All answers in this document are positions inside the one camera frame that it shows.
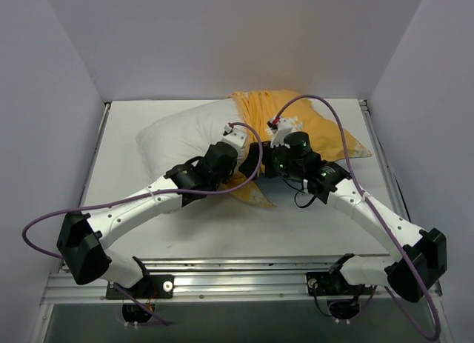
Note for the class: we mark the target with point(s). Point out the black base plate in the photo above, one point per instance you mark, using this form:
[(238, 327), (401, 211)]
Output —
[(323, 283), (152, 287)]

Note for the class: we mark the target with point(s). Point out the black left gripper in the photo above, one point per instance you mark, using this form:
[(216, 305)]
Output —
[(225, 159)]

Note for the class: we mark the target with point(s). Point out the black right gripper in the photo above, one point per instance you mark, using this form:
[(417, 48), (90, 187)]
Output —
[(264, 159)]

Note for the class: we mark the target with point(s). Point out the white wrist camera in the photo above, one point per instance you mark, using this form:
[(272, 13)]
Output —
[(234, 137), (281, 127)]

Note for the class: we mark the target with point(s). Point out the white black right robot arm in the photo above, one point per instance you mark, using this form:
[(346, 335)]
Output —
[(417, 258)]

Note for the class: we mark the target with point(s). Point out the yellow printed pillowcase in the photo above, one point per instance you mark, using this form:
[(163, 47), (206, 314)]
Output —
[(256, 108)]

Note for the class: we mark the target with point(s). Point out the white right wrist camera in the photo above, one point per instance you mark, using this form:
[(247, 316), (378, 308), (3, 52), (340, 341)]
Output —
[(281, 127)]

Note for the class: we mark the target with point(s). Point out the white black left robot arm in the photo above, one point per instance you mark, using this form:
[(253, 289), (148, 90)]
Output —
[(86, 235)]

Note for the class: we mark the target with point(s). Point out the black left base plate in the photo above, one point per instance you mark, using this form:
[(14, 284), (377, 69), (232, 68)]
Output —
[(152, 287)]

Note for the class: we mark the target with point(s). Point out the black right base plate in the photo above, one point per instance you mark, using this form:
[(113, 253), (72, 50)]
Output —
[(323, 283)]

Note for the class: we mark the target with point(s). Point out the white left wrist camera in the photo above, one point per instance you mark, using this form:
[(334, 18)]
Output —
[(234, 137)]

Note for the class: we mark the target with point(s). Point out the white pillow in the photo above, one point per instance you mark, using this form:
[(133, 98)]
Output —
[(177, 138)]

